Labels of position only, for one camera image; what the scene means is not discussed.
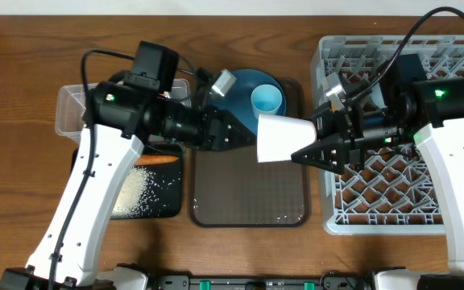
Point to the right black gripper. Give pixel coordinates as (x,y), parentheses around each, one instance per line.
(348,145)

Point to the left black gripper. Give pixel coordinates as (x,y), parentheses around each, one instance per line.
(213,126)

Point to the dark blue plate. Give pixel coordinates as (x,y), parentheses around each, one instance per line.
(238,98)

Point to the pink cup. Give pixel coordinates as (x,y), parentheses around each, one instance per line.
(278,137)

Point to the light blue cup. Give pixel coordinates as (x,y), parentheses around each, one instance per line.
(266,99)

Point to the orange carrot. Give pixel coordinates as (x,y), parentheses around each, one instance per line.
(146,160)

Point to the white rice pile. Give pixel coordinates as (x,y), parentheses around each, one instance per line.
(147,193)

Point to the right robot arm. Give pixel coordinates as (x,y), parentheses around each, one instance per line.
(428,114)

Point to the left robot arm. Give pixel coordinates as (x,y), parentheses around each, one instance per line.
(119,120)

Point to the grey dishwasher rack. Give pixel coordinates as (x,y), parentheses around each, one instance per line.
(392,194)

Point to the dark brown serving tray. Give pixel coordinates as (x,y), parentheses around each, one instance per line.
(231,189)

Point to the black tray bin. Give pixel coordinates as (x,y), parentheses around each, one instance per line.
(167,149)

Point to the clear plastic bin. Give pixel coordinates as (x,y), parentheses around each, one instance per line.
(70,107)

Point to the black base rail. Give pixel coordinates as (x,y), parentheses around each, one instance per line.
(328,281)

